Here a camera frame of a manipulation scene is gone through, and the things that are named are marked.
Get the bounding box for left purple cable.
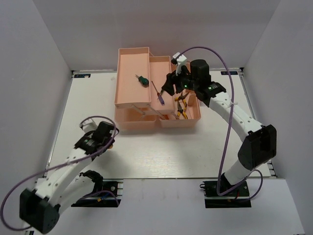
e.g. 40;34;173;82
0;115;117;231

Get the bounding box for purple cable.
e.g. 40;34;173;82
0;115;117;231
172;46;264;201

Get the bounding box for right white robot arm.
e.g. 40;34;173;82
162;55;277;196

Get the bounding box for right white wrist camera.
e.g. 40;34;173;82
171;52;187;76

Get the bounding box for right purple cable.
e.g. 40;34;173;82
172;46;264;201

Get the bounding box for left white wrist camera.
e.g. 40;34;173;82
79;118;98;133

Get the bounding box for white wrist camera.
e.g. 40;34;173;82
171;52;187;76
79;118;98;133

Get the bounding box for yellow long nose pliers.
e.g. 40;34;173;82
175;92;189;119

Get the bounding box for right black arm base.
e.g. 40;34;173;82
200;180;251;209

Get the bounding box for blue handled small screwdriver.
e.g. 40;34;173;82
151;81;165;106

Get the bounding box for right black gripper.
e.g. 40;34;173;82
162;64;199;96

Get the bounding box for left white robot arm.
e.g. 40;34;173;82
19;119;119;234

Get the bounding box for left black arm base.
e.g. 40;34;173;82
71;179;124;208

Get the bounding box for pink plastic toolbox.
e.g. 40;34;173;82
114;47;201;130

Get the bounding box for stubby dark green screwdriver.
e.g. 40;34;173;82
135;74;149;87

